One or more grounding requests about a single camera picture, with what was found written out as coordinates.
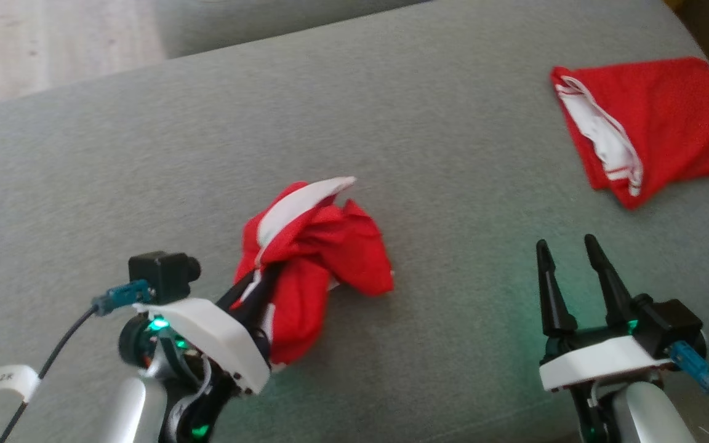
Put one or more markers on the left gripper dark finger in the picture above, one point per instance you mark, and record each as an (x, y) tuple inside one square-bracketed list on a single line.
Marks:
[(263, 301), (236, 292)]

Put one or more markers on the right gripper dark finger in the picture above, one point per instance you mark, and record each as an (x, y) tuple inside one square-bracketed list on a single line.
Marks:
[(610, 289), (552, 301)]

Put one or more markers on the grey fabric sofa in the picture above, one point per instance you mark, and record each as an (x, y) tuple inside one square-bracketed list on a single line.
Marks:
[(391, 154)]

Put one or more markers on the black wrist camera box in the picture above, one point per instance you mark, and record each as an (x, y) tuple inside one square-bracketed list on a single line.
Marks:
[(668, 326), (160, 274)]

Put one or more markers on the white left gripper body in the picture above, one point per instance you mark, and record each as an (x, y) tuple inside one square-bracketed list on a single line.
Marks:
[(213, 332)]

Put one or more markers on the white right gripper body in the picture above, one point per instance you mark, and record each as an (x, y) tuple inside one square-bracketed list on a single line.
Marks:
[(600, 366)]

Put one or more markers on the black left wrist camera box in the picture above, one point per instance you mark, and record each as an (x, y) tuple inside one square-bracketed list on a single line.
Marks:
[(160, 274)]

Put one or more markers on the red and white garment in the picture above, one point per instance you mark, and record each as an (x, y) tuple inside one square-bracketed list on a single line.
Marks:
[(668, 111), (330, 252)]

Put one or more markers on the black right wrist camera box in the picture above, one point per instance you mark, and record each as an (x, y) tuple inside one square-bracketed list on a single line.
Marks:
[(668, 326)]

